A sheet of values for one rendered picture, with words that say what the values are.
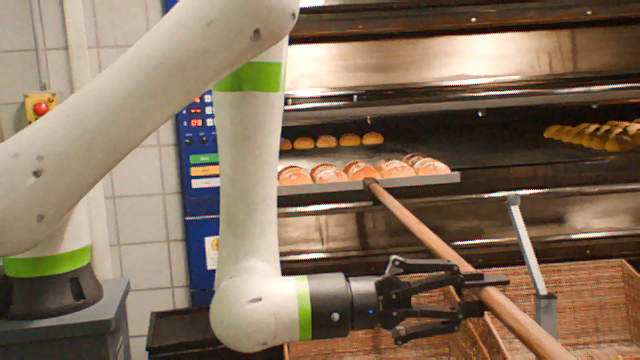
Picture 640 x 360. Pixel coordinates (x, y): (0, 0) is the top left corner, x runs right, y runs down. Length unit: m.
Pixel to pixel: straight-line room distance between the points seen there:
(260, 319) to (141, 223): 1.33
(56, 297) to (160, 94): 0.37
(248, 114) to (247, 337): 0.32
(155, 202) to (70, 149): 1.35
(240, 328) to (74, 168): 0.30
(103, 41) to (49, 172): 1.35
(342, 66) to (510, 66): 0.53
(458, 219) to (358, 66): 0.60
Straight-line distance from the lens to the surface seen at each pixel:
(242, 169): 1.03
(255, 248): 1.06
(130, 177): 2.21
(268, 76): 1.02
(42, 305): 1.08
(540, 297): 1.78
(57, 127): 0.88
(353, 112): 2.02
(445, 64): 2.23
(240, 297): 0.95
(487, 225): 2.32
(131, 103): 0.86
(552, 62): 2.33
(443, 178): 2.05
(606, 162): 2.45
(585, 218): 2.44
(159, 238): 2.24
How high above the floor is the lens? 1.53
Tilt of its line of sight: 9 degrees down
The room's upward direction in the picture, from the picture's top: 3 degrees counter-clockwise
